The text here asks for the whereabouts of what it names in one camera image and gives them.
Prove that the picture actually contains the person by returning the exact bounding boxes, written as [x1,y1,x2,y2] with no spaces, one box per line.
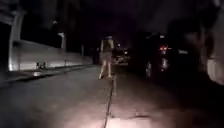
[98,34,116,80]

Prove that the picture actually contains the dark parked vehicle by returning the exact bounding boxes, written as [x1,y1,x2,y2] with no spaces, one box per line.
[128,31,204,81]

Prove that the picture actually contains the grey concrete road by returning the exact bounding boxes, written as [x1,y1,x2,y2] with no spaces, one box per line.
[0,63,224,128]

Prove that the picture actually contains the raised kerb sidewalk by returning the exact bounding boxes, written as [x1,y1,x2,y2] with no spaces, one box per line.
[0,63,98,86]

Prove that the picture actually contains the pale boundary wall with posts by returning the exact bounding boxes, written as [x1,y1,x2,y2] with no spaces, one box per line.
[7,9,94,72]

